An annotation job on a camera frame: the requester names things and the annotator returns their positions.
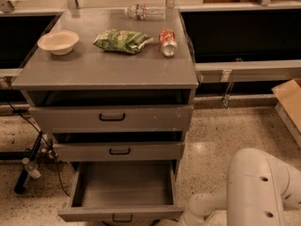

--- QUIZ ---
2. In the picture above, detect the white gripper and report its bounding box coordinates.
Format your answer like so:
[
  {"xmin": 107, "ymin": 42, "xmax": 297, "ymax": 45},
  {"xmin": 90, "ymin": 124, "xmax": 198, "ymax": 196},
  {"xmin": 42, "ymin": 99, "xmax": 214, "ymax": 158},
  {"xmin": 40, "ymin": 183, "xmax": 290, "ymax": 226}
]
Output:
[{"xmin": 179, "ymin": 210, "xmax": 214, "ymax": 226}]

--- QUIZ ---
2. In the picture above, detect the grey bottom drawer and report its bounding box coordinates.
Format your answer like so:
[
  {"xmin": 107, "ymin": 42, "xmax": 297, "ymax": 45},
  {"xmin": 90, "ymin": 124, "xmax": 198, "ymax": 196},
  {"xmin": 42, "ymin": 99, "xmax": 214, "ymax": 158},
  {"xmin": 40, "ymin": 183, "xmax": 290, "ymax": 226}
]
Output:
[{"xmin": 58, "ymin": 160, "xmax": 183, "ymax": 223}]

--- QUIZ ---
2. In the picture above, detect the grey drawer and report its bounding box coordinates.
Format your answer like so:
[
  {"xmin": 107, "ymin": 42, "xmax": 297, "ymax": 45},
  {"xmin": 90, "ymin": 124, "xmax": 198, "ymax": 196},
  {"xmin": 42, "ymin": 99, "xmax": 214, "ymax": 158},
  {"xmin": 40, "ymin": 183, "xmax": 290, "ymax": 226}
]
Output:
[
  {"xmin": 54, "ymin": 142, "xmax": 184, "ymax": 162},
  {"xmin": 29, "ymin": 105, "xmax": 193, "ymax": 133},
  {"xmin": 58, "ymin": 160, "xmax": 183, "ymax": 223}
]

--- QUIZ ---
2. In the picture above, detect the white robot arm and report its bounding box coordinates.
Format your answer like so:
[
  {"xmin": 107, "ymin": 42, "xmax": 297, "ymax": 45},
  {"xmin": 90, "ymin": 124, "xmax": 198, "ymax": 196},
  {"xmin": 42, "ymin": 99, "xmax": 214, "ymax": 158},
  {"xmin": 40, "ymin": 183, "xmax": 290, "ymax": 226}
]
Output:
[{"xmin": 179, "ymin": 148, "xmax": 301, "ymax": 226}]

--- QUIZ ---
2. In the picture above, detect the grey middle drawer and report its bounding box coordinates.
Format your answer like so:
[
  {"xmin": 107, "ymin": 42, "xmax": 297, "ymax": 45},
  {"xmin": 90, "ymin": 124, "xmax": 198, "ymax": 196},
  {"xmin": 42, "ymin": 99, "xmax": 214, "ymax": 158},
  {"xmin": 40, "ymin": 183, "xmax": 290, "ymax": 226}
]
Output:
[{"xmin": 54, "ymin": 142, "xmax": 184, "ymax": 162}]

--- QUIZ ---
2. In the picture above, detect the grey top drawer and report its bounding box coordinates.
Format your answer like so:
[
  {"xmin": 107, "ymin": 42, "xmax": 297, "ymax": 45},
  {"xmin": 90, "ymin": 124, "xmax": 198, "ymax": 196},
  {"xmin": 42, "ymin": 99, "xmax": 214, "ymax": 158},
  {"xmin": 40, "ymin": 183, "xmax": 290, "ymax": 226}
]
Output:
[{"xmin": 29, "ymin": 105, "xmax": 193, "ymax": 133}]

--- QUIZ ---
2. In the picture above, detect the grey drawer cabinet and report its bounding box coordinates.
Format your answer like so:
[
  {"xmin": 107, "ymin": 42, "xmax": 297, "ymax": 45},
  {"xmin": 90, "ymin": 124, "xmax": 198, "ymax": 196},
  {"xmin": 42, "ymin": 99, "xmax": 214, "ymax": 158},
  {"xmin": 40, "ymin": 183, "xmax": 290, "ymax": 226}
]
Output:
[{"xmin": 10, "ymin": 7, "xmax": 199, "ymax": 181}]

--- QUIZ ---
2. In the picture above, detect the cardboard box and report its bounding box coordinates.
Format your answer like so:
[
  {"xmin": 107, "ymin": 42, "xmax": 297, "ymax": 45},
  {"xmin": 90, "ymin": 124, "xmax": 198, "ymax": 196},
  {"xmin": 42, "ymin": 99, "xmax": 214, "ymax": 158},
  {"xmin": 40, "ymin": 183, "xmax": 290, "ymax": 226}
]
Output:
[{"xmin": 272, "ymin": 78, "xmax": 301, "ymax": 132}]

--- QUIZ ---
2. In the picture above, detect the small bottle on floor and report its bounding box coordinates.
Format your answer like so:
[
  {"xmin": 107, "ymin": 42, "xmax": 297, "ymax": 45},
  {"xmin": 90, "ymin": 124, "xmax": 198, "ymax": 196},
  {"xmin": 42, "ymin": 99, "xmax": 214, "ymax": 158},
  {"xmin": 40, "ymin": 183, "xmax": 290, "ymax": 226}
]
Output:
[{"xmin": 22, "ymin": 157, "xmax": 41, "ymax": 179}]

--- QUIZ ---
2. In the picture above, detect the red soda can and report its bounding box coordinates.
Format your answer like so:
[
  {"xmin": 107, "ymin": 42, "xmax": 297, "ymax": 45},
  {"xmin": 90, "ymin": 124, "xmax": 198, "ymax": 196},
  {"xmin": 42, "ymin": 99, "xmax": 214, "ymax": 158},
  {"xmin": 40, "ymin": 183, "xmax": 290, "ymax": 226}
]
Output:
[{"xmin": 159, "ymin": 28, "xmax": 178, "ymax": 57}]

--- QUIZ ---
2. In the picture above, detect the black stand leg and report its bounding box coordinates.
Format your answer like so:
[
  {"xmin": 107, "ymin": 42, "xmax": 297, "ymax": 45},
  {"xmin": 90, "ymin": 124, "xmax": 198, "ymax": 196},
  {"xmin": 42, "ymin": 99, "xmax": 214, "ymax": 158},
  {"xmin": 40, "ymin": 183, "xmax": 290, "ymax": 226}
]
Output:
[{"xmin": 13, "ymin": 131, "xmax": 43, "ymax": 195}]

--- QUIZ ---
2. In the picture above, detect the green chip bag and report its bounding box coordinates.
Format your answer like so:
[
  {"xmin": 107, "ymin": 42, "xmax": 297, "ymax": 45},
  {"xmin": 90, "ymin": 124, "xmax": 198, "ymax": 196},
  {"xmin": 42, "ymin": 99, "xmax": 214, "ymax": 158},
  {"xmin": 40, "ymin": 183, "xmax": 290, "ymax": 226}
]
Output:
[{"xmin": 93, "ymin": 29, "xmax": 153, "ymax": 55}]

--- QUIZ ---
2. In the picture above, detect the clear plastic water bottle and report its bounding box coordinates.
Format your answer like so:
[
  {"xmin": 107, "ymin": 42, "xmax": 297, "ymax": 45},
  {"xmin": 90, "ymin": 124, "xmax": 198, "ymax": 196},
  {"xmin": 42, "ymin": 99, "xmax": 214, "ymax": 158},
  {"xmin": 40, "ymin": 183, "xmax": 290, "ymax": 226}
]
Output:
[{"xmin": 125, "ymin": 4, "xmax": 166, "ymax": 21}]

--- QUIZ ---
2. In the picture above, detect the white bowl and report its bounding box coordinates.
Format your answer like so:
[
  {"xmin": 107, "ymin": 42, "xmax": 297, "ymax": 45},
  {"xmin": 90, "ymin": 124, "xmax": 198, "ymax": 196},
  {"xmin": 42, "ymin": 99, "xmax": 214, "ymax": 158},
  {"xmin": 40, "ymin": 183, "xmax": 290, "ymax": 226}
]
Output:
[{"xmin": 38, "ymin": 30, "xmax": 79, "ymax": 56}]

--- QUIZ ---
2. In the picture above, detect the grey metal rail frame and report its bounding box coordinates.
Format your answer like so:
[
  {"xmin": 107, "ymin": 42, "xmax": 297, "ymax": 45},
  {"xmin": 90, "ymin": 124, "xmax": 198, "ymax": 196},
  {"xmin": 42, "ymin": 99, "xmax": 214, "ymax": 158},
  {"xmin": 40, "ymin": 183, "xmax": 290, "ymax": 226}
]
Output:
[{"xmin": 195, "ymin": 59, "xmax": 301, "ymax": 83}]

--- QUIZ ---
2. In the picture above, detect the black floor cable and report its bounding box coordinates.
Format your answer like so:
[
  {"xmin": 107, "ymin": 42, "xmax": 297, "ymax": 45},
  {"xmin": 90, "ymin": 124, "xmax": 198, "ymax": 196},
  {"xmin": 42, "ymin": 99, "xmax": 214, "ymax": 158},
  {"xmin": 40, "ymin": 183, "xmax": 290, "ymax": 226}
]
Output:
[{"xmin": 6, "ymin": 101, "xmax": 71, "ymax": 198}]

